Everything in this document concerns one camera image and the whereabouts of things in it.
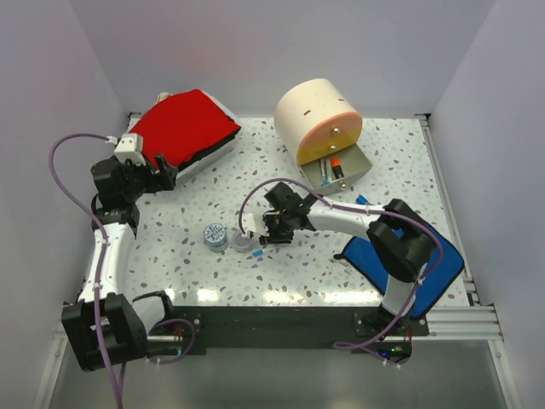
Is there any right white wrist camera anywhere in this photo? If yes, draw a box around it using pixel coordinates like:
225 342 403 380
241 213 268 237

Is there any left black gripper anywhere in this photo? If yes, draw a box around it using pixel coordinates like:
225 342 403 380
118 154 177 202

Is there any blue microfiber cloth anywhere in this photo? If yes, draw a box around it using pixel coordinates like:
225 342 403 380
335 211 465 323

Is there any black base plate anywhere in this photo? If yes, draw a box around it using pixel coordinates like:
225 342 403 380
143 307 429 358

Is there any blue patterned tape roll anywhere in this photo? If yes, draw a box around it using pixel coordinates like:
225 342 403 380
203 223 228 253

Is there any black orange highlighter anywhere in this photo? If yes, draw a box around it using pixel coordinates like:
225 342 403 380
330 158 344 179

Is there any round beige drawer organizer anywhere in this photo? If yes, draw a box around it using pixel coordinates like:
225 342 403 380
273 78 372 195

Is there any white plastic basket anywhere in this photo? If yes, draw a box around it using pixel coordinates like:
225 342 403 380
121 89 239 187

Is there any purple glitter tape roll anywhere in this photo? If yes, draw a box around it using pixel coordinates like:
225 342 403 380
231 229 255 253

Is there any black cloth under red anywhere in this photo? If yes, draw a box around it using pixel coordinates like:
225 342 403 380
178 110 242 171

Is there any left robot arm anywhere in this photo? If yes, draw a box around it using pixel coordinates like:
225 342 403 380
61 154 178 372

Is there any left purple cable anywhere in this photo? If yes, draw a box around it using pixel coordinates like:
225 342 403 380
49 133 197 408

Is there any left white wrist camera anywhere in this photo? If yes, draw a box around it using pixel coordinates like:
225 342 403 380
114 133 146 166

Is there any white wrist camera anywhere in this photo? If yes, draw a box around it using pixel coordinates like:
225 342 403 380
241 213 268 237
114 133 146 166

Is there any blue grey glue stick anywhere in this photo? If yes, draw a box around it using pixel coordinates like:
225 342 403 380
356 195 369 205

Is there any white pen blue clip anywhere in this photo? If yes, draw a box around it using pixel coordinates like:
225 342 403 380
319 158 330 186

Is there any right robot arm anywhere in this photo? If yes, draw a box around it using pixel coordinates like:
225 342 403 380
261 182 443 335

